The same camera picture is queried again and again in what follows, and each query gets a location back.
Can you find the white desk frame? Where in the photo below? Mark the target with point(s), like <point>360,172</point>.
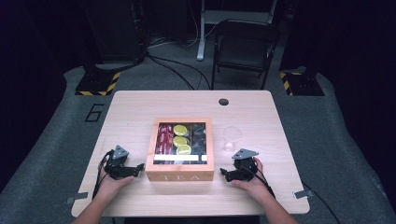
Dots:
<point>218,15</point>

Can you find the black folding chair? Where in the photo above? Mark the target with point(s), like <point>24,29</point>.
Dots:
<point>246,46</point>

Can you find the wooden tea box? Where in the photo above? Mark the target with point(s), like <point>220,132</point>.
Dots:
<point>180,149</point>

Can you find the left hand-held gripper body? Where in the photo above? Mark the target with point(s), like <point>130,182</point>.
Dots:
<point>116,163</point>

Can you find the black table grommet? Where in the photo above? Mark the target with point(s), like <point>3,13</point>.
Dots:
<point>223,101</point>

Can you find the stack of red tea packets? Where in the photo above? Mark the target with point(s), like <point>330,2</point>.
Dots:
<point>164,139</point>

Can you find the yellow-green tea capsule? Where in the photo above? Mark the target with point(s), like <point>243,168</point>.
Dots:
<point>180,129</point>
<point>183,150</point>
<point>180,141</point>

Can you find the black equipment cabinet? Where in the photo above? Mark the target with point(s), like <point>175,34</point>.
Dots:
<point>115,31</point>

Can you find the grey tape piece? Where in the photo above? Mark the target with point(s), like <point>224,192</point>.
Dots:
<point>303,193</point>
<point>77,197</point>

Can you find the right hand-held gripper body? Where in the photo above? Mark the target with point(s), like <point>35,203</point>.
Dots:
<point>246,165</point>

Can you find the pile of dark tea packets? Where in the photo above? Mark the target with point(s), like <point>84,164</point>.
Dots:
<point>198,138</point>

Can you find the clear glass cup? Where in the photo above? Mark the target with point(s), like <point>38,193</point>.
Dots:
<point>232,138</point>

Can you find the black hazard-striped stand base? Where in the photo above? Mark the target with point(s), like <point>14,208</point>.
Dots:
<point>303,85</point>
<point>98,84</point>

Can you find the person's left hand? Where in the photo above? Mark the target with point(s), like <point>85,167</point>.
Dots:
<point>111,186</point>

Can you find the person's right hand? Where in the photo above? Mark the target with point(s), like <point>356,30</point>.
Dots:
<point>253,186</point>

